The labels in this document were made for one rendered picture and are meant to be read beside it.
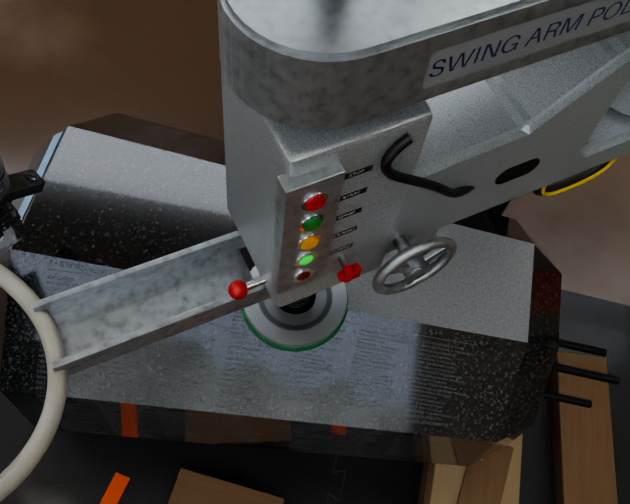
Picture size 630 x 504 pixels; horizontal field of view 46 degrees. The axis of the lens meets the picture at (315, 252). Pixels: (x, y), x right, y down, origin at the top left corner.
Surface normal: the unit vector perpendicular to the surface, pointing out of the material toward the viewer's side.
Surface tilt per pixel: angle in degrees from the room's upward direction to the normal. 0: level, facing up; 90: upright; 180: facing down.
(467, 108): 4
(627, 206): 0
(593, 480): 0
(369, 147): 90
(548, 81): 40
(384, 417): 45
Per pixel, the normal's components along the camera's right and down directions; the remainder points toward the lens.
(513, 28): 0.43, 0.81
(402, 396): -0.06, 0.28
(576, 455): 0.08, -0.47
